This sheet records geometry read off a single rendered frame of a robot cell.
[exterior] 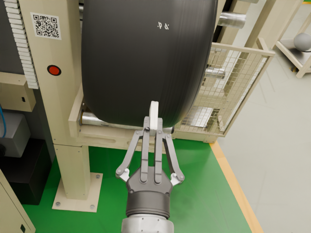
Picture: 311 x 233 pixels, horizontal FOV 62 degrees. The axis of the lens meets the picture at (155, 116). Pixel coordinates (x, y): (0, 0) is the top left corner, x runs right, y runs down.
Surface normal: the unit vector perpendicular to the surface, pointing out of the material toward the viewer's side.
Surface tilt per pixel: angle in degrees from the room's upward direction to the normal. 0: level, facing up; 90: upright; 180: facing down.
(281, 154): 0
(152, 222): 8
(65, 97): 90
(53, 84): 90
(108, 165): 0
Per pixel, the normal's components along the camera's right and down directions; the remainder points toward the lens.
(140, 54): 0.04, 0.44
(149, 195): 0.03, -0.55
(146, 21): 0.07, 0.23
